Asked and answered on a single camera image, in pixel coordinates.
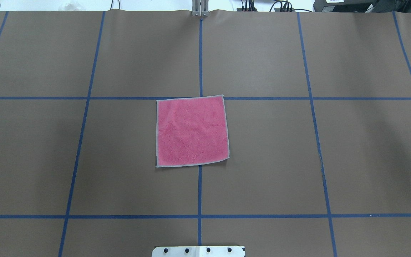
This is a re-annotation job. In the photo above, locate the pink towel with grey hem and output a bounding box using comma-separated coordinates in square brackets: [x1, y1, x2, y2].
[156, 95, 230, 168]

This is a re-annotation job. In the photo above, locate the aluminium frame post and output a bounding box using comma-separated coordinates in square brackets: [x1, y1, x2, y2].
[191, 0, 210, 17]

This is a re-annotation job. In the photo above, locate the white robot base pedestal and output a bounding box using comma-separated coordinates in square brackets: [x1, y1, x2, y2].
[151, 246, 246, 257]

